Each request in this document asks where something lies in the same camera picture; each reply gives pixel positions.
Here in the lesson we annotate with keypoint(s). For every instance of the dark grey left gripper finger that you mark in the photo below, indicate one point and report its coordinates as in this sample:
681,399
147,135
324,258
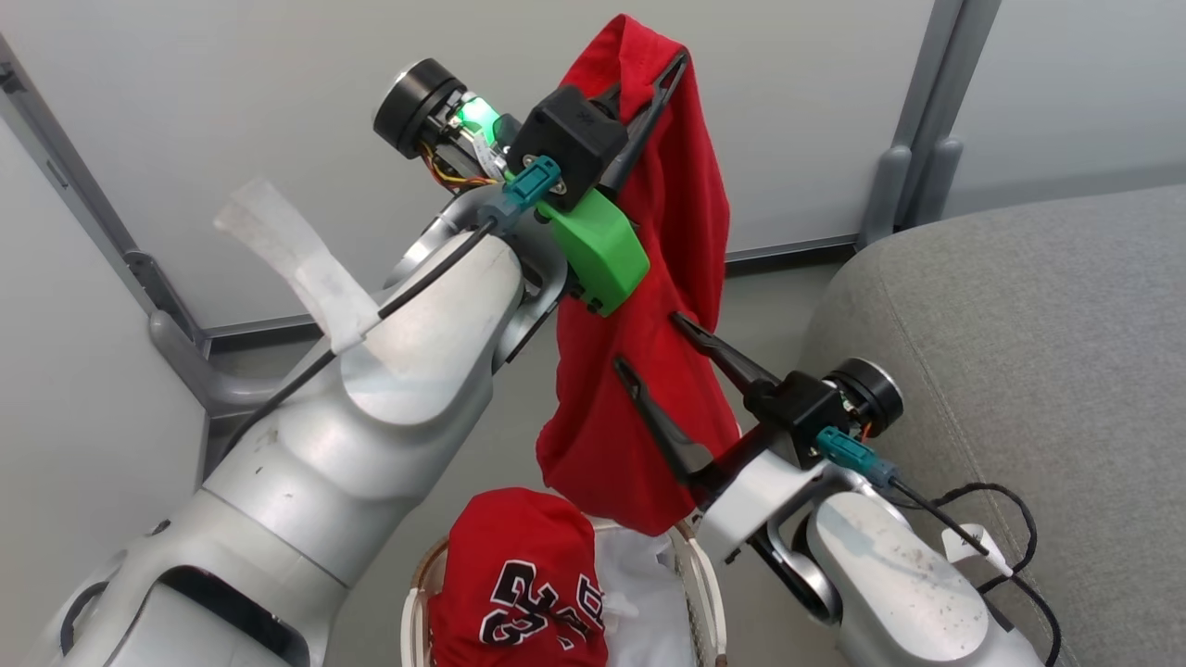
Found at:
644,116
609,98

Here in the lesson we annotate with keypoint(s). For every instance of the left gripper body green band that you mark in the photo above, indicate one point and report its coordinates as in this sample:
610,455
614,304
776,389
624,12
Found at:
602,255

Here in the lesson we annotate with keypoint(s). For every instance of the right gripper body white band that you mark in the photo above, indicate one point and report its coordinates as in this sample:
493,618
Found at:
760,509

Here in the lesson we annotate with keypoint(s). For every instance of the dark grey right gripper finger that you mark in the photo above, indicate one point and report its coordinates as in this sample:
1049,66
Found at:
665,428
727,359

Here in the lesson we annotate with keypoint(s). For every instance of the plain red garment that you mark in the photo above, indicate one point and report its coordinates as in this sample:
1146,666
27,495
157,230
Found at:
672,232

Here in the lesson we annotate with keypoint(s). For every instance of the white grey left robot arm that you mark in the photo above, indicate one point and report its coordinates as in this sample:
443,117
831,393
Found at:
371,445

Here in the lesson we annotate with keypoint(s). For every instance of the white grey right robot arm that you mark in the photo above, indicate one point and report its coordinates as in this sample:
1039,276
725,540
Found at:
889,593

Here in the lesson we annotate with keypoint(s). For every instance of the white laundry basket brown rim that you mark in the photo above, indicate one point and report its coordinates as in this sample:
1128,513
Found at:
712,602

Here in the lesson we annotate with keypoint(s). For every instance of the white cloth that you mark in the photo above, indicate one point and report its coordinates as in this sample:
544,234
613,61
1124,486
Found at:
649,611

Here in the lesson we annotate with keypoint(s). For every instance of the small white tape label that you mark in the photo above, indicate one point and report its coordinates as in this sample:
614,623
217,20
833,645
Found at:
973,547

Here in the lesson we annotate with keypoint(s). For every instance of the grey fabric sofa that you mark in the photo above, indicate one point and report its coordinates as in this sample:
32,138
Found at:
1019,306

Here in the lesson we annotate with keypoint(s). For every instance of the white tape strip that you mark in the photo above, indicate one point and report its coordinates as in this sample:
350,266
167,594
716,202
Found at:
296,255

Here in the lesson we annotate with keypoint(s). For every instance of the long grey partition foot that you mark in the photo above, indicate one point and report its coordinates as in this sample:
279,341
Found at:
190,366

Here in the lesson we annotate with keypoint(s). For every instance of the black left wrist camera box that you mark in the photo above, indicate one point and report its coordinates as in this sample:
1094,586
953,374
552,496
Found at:
565,139

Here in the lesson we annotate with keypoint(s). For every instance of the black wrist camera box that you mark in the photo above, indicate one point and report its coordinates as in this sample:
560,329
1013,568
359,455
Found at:
797,412
565,139

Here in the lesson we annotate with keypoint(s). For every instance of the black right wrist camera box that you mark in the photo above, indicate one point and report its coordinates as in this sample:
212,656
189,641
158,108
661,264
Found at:
797,412

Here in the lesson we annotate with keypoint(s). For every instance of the grey upright partition bracket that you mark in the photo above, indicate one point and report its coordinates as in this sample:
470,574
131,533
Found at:
885,199
938,181

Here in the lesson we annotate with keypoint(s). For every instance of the grey double partition post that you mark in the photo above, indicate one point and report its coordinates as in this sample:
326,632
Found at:
950,65

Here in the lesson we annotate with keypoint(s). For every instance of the grey slanted partition post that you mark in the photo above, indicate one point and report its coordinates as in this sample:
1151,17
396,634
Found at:
83,195

